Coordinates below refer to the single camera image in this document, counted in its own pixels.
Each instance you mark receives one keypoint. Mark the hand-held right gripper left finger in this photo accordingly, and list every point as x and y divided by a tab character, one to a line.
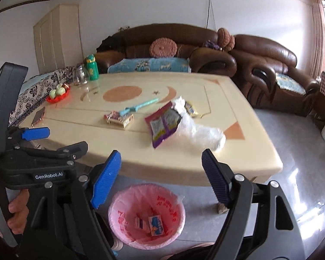
106	180

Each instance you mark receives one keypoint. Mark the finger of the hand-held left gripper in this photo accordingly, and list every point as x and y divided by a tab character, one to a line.
59	154
35	133

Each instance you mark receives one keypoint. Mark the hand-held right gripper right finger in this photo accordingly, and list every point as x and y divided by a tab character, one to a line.
216	180

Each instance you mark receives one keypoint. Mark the pink lined trash bin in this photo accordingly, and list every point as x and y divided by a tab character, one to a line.
123	211

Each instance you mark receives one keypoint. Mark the white plastic bag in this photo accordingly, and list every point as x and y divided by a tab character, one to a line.
203	135

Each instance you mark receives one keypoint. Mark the small printed cardboard box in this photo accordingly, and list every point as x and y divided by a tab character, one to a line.
119	119

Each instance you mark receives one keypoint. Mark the gold snack wrapper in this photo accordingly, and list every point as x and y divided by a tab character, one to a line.
192	109

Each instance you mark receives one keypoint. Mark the purple snack packet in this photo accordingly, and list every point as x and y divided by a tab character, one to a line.
162	123

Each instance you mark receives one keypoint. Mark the teal toothbrush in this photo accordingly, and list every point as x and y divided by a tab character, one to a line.
140	105

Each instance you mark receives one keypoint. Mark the person's left hand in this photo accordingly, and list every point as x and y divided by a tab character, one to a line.
19	211

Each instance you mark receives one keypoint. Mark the smartphone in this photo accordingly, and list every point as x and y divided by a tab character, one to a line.
38	116

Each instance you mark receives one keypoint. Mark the black white floral cloth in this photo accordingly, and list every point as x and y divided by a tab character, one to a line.
29	94

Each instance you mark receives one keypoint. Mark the beige coffee table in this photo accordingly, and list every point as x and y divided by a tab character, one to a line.
92	140

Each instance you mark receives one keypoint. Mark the red fruit plate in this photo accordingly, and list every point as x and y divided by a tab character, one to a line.
57	98

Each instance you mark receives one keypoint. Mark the green apple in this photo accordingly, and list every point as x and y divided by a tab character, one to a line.
53	93
61	90

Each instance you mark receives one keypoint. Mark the small white striped box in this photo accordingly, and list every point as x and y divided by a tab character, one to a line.
142	223

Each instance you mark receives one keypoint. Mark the small orange blue box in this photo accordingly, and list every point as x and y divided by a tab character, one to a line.
156	225

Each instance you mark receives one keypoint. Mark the clear glass jar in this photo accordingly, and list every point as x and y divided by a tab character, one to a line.
80	75

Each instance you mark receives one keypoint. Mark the beige wardrobe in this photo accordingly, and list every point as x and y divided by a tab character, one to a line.
57	38

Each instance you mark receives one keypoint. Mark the green water bottle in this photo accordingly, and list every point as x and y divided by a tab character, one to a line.
92	69

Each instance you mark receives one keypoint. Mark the dark cloth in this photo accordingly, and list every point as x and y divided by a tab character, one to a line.
112	42

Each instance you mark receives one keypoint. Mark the brown leather sofa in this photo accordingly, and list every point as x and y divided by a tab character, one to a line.
205	59

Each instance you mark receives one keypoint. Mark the blue armchair seat cover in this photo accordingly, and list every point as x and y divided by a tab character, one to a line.
289	84

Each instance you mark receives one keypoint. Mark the blue floral sofa seat cover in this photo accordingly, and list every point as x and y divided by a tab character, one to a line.
149	65

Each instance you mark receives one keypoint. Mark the brown leather armchair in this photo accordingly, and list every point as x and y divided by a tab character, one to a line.
270	57

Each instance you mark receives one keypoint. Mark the purple knitted cloth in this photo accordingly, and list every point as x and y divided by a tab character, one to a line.
212	44

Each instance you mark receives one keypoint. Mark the pink round knitted cushion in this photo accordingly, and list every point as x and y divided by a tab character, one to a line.
225	38
163	48

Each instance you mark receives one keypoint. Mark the pink curtain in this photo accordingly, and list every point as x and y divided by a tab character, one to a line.
317	32

